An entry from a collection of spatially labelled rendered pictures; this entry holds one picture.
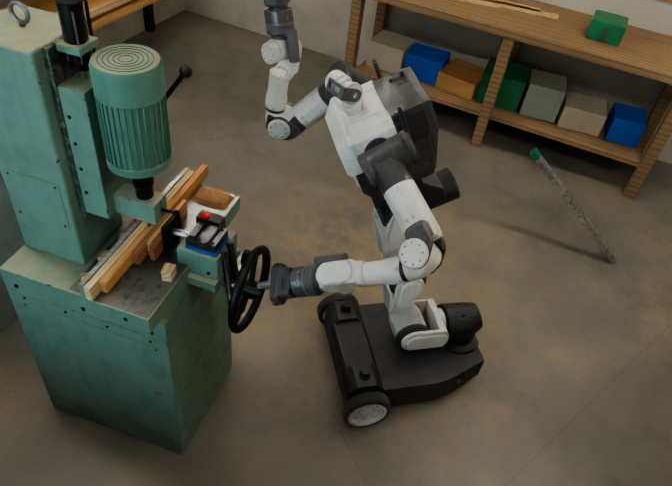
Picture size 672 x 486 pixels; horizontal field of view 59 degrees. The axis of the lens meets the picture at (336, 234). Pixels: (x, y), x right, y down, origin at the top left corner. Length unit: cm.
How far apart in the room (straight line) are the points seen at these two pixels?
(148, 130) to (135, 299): 48
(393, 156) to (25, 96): 95
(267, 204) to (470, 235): 119
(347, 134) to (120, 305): 80
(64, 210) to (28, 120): 29
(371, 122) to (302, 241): 164
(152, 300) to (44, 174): 46
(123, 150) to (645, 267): 300
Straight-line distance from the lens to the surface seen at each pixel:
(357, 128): 168
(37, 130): 176
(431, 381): 255
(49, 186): 187
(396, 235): 200
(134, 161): 166
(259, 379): 266
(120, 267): 182
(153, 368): 205
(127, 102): 156
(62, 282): 201
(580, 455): 282
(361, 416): 252
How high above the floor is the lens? 222
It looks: 42 degrees down
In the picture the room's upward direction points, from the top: 8 degrees clockwise
